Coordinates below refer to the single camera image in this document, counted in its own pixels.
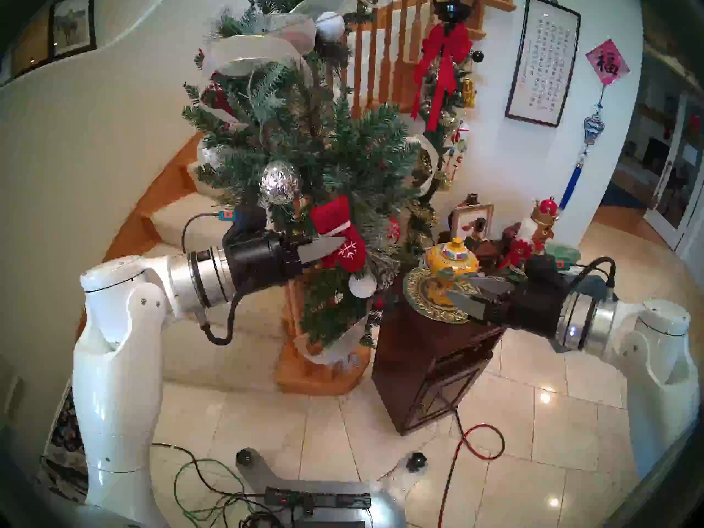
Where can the yellow lidded ceramic jar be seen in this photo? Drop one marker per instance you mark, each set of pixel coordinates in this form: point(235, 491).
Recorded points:
point(451, 264)

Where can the small snowman ornament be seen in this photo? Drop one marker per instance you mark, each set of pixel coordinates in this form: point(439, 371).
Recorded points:
point(461, 131)

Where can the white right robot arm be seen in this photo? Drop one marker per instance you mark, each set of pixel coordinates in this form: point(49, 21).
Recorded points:
point(654, 356)

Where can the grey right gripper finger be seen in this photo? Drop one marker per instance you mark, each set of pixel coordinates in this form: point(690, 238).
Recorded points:
point(489, 285)
point(467, 306)

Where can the framed calligraphy scroll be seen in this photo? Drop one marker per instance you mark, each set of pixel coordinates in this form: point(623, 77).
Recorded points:
point(542, 59)

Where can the small black-hat nutcracker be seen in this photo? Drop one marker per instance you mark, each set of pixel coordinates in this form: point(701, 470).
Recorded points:
point(477, 230)

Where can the black power strip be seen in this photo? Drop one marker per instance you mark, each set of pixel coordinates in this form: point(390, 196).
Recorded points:
point(324, 499)

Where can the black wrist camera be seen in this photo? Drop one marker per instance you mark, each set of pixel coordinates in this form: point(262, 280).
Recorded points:
point(542, 271)
point(247, 221)

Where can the large red nutcracker figure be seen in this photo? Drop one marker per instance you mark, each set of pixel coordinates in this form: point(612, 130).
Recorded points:
point(528, 241)

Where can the red bow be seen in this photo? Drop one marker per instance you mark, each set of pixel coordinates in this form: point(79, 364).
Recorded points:
point(443, 43)

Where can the blue tassel knot charm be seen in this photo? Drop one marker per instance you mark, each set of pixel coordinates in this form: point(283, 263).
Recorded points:
point(593, 128)

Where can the gold bell ornament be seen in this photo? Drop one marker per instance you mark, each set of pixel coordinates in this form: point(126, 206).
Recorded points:
point(468, 92)

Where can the brown framed picture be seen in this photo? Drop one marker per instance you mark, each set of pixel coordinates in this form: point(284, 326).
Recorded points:
point(30, 45)

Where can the red berry sprig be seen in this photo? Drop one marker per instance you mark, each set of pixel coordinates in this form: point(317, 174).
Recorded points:
point(217, 100)

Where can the shiny silver ball ornament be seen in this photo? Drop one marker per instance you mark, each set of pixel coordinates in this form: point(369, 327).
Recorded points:
point(208, 154)

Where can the black ball ornament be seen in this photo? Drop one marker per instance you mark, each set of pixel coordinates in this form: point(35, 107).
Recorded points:
point(477, 56)

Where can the red diamond fu hanging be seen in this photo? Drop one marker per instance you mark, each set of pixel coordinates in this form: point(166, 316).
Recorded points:
point(608, 63)

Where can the black lantern lamp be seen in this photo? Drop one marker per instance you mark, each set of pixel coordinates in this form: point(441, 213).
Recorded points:
point(454, 1)

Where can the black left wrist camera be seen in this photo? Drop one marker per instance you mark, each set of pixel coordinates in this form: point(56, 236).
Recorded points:
point(247, 221)

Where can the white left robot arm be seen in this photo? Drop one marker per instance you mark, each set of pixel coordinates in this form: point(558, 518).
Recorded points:
point(121, 367)

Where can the framed horse photo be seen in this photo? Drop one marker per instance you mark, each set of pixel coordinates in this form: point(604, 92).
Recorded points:
point(70, 26)

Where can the black knob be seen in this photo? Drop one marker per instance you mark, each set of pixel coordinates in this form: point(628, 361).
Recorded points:
point(417, 460)
point(245, 456)

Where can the decorated green pine garland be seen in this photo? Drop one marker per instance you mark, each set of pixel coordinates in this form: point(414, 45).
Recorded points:
point(253, 48)

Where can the dark wood cabinet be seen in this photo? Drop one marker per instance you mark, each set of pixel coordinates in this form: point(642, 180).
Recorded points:
point(418, 378)

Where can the small white picture frame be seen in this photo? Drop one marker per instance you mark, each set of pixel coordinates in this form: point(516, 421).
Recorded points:
point(466, 223)

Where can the red ribbed ball ornament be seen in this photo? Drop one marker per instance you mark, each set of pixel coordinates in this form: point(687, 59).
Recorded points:
point(393, 231)

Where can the red mitten ornament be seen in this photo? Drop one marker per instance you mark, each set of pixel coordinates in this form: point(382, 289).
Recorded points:
point(344, 235)

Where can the wooden balustrade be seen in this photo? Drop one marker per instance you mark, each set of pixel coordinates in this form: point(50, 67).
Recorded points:
point(401, 81)

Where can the white glass door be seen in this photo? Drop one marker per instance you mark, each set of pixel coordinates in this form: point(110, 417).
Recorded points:
point(660, 224)

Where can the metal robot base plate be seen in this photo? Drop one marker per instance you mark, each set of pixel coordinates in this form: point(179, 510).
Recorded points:
point(390, 499)

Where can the dark brown vase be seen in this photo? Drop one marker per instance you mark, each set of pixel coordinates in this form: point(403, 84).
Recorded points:
point(471, 199)

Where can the green stone carving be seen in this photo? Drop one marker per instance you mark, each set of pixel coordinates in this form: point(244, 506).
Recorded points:
point(566, 252)

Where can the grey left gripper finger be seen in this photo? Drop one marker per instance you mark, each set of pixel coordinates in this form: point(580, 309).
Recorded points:
point(308, 241)
point(322, 249)

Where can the carpeted wooden staircase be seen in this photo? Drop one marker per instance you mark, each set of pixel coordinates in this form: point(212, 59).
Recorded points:
point(187, 213)

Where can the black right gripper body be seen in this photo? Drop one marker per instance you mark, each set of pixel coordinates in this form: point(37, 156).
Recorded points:
point(531, 309)

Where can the frosted pinecone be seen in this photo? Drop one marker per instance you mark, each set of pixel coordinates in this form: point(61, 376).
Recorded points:
point(388, 278)

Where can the green gold round plate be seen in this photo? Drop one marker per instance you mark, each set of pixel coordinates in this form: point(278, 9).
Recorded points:
point(418, 296)

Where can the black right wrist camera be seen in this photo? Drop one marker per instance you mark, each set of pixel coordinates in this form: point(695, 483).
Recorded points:
point(542, 271)

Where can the white ball ornament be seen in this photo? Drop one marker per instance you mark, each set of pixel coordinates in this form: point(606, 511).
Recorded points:
point(362, 285)
point(330, 26)

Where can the dark red cloisonne jar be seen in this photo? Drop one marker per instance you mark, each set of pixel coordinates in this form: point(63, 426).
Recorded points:
point(510, 235)

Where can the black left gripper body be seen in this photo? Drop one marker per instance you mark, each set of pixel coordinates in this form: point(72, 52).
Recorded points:
point(264, 263)

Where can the silver faceted ball ornament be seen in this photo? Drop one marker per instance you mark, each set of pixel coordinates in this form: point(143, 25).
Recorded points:
point(279, 183)

